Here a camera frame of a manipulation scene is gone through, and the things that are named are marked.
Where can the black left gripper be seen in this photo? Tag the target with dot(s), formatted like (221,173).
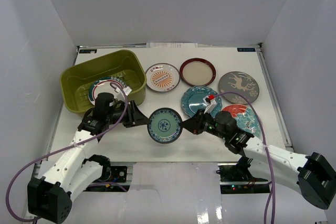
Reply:
(129,114)

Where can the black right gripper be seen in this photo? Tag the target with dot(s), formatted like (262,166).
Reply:
(194,125)

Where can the teal scalloped plate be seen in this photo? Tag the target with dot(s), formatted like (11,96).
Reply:
(193,99)

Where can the blue floral green plate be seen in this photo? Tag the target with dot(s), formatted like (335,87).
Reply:
(164,126)

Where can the white plate red green rim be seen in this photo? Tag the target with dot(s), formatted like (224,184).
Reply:
(104,85)

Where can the red teal crane plate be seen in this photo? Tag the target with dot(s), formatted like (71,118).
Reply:
(245,117)

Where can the white orange sunburst plate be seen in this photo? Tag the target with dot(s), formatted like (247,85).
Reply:
(162,77)

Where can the grey deer plate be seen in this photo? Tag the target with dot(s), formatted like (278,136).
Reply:
(239,87)

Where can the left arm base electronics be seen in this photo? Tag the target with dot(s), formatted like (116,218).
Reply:
(115,180)

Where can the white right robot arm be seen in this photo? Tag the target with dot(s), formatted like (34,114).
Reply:
(312,176)

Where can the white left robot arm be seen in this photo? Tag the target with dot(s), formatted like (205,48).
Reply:
(51,196)

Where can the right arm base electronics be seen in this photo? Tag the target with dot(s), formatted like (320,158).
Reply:
(235,178)

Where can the olive green plastic bin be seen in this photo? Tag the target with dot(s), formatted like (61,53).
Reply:
(82,83)

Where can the dark red cream plate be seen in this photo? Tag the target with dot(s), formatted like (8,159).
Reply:
(197,72)

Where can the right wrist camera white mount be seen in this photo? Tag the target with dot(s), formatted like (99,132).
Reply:
(210,103)

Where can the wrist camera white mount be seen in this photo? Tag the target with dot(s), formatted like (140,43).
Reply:
(210,103)
(122,94)

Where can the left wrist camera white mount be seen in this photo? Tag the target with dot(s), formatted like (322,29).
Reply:
(122,94)

